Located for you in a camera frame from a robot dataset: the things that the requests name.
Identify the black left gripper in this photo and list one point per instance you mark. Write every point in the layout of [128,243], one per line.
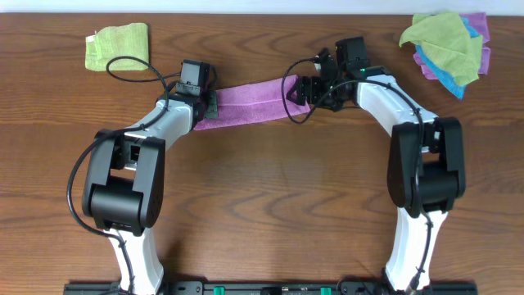
[211,103]

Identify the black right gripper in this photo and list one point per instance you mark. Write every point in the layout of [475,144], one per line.
[309,88]

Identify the purple microfiber cloth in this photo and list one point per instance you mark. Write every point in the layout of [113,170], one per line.
[247,104]
[476,23]

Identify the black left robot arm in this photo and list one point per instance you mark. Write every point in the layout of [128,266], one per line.
[124,186]

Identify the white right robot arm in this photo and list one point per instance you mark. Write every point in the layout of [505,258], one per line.
[426,170]

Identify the folded green microfiber cloth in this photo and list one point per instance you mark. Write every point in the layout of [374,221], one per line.
[116,41]

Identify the blue microfiber cloth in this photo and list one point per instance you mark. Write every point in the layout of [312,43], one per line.
[431,71]

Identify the green crumpled microfiber cloth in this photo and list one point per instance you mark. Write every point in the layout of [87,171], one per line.
[447,42]

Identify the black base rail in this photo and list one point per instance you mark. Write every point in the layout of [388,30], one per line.
[344,288]

